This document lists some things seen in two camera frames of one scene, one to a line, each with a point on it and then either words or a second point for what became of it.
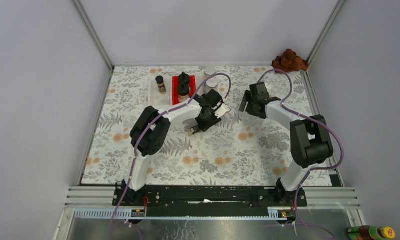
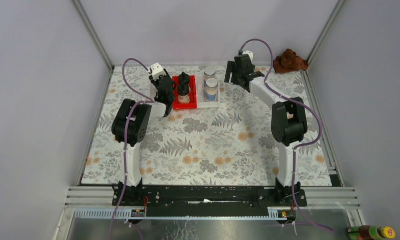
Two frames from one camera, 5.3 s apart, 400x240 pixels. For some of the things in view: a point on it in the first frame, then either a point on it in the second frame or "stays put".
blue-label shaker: (209, 70) stays put
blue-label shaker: (211, 83) stays put
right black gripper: (246, 97) -> (230, 68)
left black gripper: (203, 126) -> (155, 82)
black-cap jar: (183, 91) stays put
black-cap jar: (184, 79) stays put
